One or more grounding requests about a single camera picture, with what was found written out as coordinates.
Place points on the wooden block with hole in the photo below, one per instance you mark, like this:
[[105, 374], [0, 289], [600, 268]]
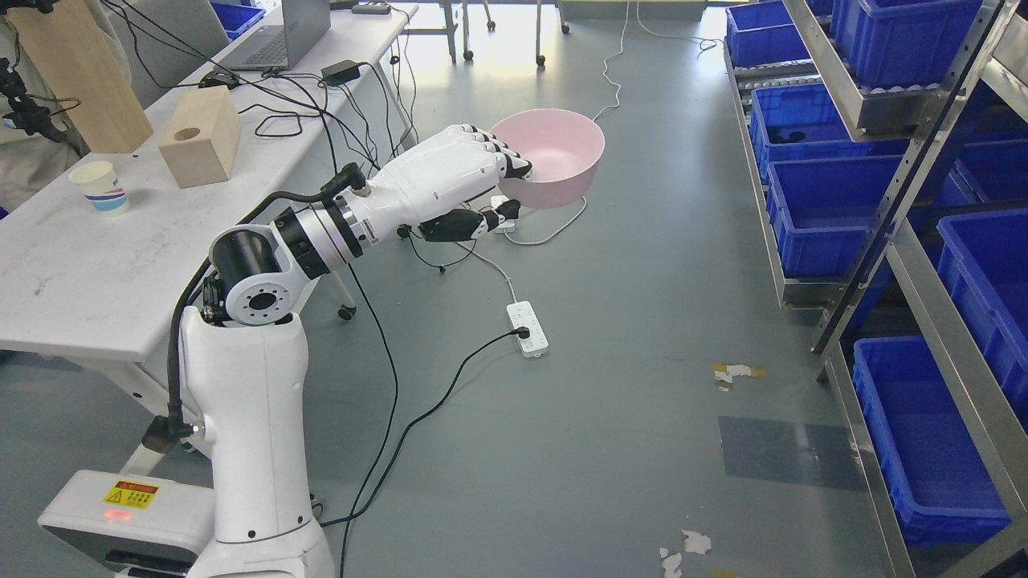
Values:
[[199, 146]]

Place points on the white power strip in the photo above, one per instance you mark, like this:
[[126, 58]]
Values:
[[532, 340]]

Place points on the paper cup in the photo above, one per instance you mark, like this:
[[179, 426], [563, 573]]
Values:
[[99, 183]]

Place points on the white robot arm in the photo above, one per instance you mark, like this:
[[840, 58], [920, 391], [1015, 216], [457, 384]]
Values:
[[248, 382]]

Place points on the black power adapter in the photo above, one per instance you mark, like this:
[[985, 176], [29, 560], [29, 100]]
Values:
[[341, 73]]

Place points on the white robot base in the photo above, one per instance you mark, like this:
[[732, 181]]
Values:
[[135, 526]]

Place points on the tall wooden block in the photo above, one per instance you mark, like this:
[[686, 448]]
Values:
[[75, 60]]

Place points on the grey laptop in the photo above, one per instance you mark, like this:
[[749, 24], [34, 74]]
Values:
[[282, 46]]

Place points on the white table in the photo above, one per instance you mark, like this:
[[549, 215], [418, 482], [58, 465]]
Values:
[[76, 283]]

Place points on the pink plastic bowl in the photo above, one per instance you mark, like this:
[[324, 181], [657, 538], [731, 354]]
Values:
[[564, 148]]

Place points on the steel shelf rack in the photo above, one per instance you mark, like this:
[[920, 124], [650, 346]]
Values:
[[850, 124]]

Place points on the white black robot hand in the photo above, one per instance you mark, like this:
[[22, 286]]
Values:
[[427, 184]]

